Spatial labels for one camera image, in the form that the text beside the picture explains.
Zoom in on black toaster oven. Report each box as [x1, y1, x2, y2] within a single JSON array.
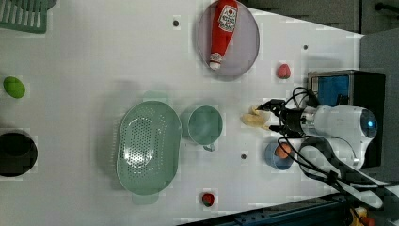
[[308, 70, 386, 169]]

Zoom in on green mug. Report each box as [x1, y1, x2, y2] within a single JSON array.
[[187, 105, 223, 152]]

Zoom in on green plush lime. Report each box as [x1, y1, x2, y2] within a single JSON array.
[[3, 76, 25, 99]]

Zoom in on green dish rack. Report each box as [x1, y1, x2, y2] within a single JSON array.
[[0, 0, 49, 34]]

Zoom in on blue bowl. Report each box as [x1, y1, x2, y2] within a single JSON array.
[[264, 142, 295, 170]]

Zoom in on black round container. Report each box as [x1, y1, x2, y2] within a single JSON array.
[[0, 133, 38, 177]]

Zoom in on green perforated colander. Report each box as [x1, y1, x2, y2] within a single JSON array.
[[116, 91, 183, 205]]

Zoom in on dark red plush strawberry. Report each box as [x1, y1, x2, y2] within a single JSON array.
[[201, 193, 215, 207]]

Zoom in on plush red ketchup bottle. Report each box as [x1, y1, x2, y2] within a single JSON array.
[[209, 0, 238, 71]]

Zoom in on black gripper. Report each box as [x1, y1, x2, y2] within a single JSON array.
[[257, 99, 305, 138]]

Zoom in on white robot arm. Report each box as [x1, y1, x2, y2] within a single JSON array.
[[257, 99, 377, 170]]

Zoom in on orange plush ball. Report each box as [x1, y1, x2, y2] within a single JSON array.
[[275, 143, 292, 159]]

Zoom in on plush peeled banana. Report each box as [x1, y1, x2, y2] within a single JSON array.
[[241, 105, 270, 130]]

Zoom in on pink plush strawberry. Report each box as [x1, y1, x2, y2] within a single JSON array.
[[277, 64, 291, 79]]

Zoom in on grey round plate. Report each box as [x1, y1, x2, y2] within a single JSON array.
[[196, 2, 260, 77]]

